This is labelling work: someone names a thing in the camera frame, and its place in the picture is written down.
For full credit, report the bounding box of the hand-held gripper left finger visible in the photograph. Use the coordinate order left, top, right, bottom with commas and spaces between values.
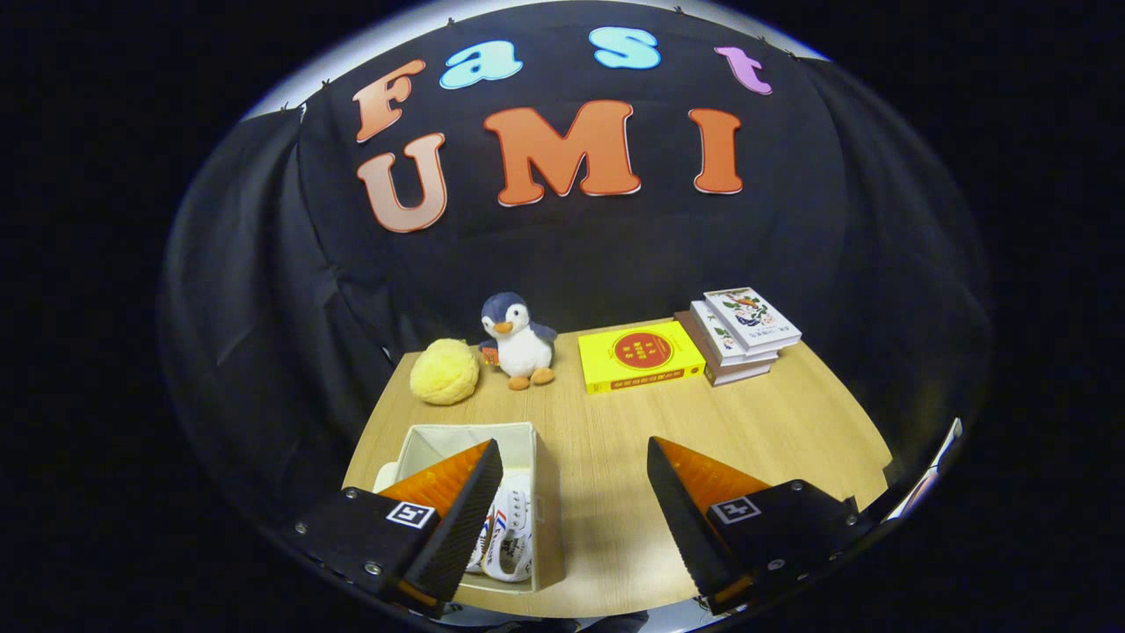
281, 439, 505, 616

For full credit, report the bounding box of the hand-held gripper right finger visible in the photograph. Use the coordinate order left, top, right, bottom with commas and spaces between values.
647, 436, 875, 615

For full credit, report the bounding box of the white canvas shoe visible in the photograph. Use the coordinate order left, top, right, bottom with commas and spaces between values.
466, 514, 497, 574
482, 475, 535, 584

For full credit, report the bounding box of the beige fabric storage box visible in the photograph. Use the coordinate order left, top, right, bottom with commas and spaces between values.
373, 422, 565, 595

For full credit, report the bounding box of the brown-edged thick book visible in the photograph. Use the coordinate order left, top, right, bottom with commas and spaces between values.
674, 309, 774, 387

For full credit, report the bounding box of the yellow round plush toy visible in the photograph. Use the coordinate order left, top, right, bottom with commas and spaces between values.
410, 338, 481, 406

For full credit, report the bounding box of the yellow book with red circle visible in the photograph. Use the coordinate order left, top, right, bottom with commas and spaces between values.
577, 320, 707, 395

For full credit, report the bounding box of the white book with floral cover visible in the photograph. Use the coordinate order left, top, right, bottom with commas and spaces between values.
690, 300, 781, 367

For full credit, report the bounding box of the penguin plush toy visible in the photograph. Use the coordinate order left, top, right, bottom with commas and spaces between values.
478, 292, 559, 391

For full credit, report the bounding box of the white book with bird cover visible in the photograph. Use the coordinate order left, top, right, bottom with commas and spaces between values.
703, 287, 802, 354

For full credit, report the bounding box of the black backdrop cloth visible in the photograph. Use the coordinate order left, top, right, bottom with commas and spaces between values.
158, 0, 994, 528

